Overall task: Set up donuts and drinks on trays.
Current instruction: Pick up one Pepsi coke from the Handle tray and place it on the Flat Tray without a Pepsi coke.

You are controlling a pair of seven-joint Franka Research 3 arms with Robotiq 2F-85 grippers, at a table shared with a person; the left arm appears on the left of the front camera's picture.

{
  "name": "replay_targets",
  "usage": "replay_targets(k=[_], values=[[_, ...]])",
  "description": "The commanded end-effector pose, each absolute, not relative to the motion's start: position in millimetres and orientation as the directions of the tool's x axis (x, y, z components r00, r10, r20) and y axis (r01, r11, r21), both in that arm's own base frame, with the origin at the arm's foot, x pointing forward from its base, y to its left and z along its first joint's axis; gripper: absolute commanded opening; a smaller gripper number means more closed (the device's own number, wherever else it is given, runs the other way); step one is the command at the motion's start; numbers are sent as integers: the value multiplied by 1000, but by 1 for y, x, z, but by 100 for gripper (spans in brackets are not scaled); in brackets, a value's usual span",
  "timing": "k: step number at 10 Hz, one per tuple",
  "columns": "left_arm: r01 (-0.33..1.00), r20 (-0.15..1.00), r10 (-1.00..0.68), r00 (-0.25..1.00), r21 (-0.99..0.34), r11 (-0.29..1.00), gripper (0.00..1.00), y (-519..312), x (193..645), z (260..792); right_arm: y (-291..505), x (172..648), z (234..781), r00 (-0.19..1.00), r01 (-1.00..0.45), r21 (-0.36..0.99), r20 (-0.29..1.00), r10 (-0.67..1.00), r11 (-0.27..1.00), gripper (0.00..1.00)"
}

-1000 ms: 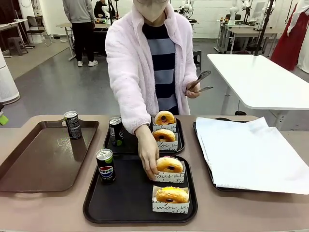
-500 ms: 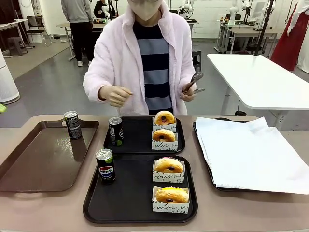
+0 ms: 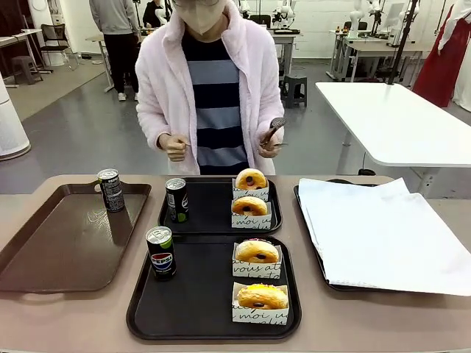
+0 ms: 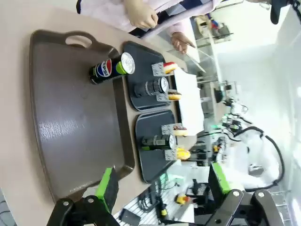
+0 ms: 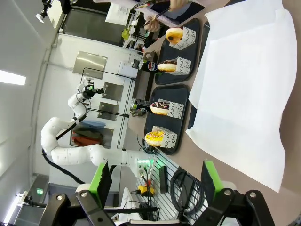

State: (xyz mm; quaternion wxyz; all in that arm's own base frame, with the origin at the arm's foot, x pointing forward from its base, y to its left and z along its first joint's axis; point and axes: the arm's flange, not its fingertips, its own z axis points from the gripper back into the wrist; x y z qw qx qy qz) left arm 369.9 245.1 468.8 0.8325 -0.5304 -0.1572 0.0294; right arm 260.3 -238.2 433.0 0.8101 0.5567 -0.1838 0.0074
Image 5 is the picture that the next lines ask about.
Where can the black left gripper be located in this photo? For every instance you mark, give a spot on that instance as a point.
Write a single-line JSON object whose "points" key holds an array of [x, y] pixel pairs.
{"points": [[90, 90]]}

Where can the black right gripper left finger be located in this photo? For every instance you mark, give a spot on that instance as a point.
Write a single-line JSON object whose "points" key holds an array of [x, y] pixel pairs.
{"points": [[98, 188]]}

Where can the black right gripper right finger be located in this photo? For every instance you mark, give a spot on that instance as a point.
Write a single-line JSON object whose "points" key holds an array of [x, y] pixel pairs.
{"points": [[211, 183]]}

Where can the white printed paper donut box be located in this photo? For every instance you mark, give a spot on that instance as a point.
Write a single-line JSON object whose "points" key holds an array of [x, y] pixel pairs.
{"points": [[169, 139], [176, 110], [184, 40], [183, 66]]}

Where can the chocolate iced sprinkled donut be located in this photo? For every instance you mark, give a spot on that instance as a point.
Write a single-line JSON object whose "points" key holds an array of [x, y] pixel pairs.
{"points": [[160, 109]]}

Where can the yellow iced sprinkled donut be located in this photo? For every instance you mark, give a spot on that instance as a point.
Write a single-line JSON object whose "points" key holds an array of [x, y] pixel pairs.
{"points": [[154, 139]]}

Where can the red iced donut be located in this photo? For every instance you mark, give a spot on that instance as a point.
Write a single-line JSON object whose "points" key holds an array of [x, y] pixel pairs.
{"points": [[167, 67]]}

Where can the plain glazed donut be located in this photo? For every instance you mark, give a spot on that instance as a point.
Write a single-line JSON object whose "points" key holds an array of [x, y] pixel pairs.
{"points": [[170, 33]]}

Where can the metal serving tongs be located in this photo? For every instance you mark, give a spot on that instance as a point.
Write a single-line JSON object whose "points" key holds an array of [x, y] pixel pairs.
{"points": [[157, 16]]}

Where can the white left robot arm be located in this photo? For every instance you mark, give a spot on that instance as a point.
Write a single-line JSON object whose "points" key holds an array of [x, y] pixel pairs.
{"points": [[70, 154]]}

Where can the person's right forearm pink sleeve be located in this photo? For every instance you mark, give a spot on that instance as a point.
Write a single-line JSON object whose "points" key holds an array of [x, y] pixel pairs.
{"points": [[170, 22]]}

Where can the person's right hand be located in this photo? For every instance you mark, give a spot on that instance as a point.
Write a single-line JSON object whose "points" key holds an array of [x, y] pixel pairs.
{"points": [[152, 24]]}

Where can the person's left hand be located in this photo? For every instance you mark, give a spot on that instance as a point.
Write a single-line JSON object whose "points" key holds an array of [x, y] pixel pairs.
{"points": [[179, 4]]}

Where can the blue folded cloth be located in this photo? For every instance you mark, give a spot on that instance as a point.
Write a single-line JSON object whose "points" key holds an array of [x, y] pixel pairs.
{"points": [[94, 124]]}

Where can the olive jacket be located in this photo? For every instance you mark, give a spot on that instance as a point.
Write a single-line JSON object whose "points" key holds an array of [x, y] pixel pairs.
{"points": [[90, 133]]}

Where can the yellow connector plug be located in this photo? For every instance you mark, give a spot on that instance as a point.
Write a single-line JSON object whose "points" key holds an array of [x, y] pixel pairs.
{"points": [[144, 189]]}

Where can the orange red jacket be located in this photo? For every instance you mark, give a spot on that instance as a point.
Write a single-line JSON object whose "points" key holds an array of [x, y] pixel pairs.
{"points": [[84, 141]]}

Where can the small black box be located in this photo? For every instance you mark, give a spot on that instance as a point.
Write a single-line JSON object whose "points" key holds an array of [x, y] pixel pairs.
{"points": [[163, 179]]}

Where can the brown plastic tray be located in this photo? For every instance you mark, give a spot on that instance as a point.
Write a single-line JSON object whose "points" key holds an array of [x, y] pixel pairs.
{"points": [[143, 84]]}

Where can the green exit sign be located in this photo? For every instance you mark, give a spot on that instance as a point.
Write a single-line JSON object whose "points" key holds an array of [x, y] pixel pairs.
{"points": [[39, 191]]}

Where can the black plastic tray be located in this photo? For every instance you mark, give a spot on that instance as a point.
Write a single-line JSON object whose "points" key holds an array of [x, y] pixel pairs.
{"points": [[164, 93], [168, 53], [192, 116]]}

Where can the ceiling light panel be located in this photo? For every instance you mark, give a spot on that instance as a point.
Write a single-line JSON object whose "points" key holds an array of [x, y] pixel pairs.
{"points": [[11, 77]]}

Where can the white poster board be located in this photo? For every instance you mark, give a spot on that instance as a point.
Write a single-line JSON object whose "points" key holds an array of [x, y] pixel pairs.
{"points": [[118, 14]]}

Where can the white paper sheet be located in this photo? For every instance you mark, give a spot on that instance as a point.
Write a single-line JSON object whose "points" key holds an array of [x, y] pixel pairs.
{"points": [[247, 94]]}

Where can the person in pink fleece jacket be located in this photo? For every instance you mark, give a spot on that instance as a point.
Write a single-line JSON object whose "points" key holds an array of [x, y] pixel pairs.
{"points": [[192, 8]]}

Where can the black clothes rack frame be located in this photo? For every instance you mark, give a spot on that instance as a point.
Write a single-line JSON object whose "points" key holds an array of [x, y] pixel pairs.
{"points": [[98, 70]]}

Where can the small metal wall panel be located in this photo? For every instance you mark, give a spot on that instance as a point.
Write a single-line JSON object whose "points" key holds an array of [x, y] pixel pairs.
{"points": [[108, 111], [113, 91]]}

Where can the large metal wall panel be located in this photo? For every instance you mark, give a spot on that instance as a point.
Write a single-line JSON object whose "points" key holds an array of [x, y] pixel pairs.
{"points": [[90, 64]]}

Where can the white grooved base plate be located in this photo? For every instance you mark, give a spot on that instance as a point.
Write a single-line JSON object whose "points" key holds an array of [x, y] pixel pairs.
{"points": [[155, 204]]}

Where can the ceiling mounted camera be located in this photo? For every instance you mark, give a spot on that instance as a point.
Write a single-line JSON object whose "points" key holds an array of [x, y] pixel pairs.
{"points": [[43, 13]]}

